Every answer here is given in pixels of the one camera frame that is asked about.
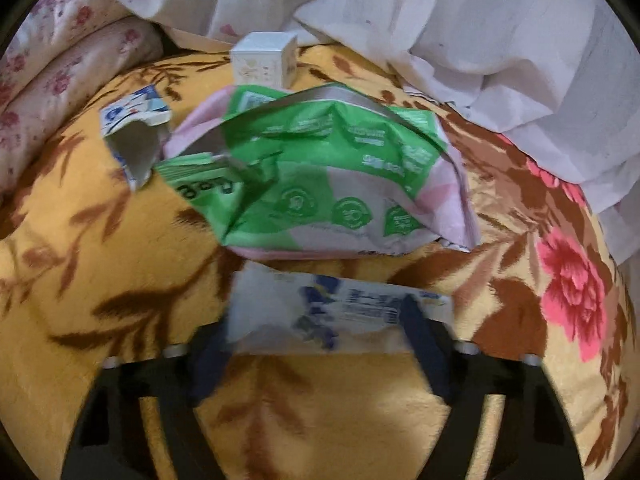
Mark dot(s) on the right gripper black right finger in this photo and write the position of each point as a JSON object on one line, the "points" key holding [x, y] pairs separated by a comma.
{"points": [[534, 439]]}

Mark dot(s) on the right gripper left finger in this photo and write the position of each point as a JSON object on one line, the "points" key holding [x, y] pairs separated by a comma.
{"points": [[109, 440]]}

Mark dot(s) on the blue white milk carton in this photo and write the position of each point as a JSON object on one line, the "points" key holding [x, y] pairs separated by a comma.
{"points": [[289, 313]]}

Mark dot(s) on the green plastic wrapper bag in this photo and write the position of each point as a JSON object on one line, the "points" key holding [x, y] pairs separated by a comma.
{"points": [[321, 173]]}

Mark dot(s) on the small white cube box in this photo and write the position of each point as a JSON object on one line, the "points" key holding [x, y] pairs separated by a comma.
{"points": [[266, 58]]}

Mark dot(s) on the torn blue milk carton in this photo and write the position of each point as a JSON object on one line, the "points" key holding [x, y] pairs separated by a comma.
{"points": [[135, 128]]}

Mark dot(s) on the white sheer floral curtain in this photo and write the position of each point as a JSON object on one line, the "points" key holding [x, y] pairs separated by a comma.
{"points": [[560, 78]]}

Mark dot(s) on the folded floral quilt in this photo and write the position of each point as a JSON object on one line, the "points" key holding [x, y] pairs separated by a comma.
{"points": [[61, 55]]}

